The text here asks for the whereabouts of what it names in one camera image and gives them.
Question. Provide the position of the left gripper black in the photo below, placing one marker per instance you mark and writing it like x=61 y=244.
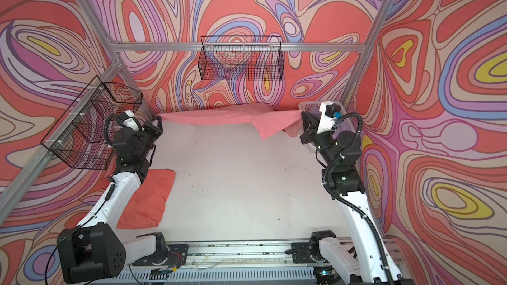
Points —
x=150 y=130

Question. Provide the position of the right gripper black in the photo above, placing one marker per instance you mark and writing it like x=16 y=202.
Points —
x=309 y=134

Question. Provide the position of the pink t shirt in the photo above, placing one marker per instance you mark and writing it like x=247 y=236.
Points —
x=265 y=119

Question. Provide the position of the white plastic laundry basket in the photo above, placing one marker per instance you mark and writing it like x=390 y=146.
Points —
x=315 y=105

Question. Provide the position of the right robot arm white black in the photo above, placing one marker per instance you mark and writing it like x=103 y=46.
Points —
x=336 y=138

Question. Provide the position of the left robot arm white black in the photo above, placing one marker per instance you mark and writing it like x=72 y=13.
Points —
x=92 y=251

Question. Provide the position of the folded red t shirt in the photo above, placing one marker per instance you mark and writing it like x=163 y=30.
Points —
x=147 y=205

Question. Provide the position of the black wire basket left wall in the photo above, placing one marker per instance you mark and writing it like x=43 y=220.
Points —
x=77 y=138

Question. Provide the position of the black wire basket wall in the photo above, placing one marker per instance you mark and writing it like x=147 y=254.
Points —
x=265 y=64
x=77 y=138

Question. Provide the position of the aluminium frame back crossbar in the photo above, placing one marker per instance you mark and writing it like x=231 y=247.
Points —
x=195 y=46

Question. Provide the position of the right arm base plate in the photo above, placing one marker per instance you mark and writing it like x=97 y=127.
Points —
x=306 y=253

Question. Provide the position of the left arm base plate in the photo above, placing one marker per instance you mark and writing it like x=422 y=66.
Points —
x=176 y=256

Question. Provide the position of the black wire basket back wall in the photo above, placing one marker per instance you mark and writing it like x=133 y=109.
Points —
x=265 y=64

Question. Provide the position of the aluminium frame rail base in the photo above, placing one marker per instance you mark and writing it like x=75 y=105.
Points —
x=231 y=262

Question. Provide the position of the aluminium frame left post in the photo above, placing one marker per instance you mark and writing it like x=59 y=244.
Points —
x=117 y=67

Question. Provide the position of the aluminium frame post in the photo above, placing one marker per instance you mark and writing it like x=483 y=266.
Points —
x=361 y=63
x=117 y=67

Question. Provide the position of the aluminium frame right post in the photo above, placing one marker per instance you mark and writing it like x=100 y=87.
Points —
x=361 y=63

